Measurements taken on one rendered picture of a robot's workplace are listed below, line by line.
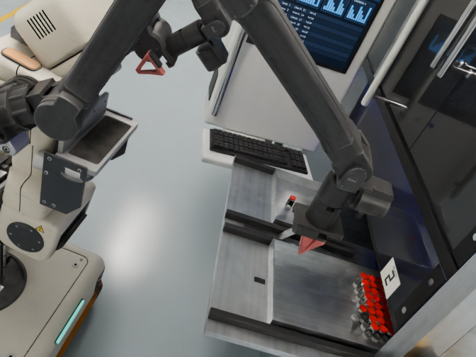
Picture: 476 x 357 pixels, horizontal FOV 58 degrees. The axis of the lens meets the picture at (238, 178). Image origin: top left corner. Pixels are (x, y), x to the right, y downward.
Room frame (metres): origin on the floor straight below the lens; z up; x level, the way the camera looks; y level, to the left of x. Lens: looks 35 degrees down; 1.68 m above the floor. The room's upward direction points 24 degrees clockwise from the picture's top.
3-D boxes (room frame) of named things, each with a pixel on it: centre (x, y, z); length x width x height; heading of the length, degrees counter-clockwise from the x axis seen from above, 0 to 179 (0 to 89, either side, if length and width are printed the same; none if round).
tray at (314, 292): (0.80, -0.34, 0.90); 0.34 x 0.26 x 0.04; 100
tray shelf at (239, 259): (0.96, -0.25, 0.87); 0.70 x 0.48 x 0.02; 9
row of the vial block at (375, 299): (0.82, -0.45, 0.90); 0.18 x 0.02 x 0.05; 10
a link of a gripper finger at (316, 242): (0.70, -0.17, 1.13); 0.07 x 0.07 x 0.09; 9
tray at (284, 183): (1.13, -0.29, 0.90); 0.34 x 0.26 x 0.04; 99
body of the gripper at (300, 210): (0.70, -0.18, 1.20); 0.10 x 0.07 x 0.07; 99
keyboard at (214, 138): (1.46, -0.03, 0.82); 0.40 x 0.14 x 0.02; 107
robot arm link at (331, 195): (0.70, -0.18, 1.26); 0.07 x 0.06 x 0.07; 98
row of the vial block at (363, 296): (0.81, -0.43, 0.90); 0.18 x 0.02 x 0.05; 10
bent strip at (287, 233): (0.94, -0.14, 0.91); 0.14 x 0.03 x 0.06; 98
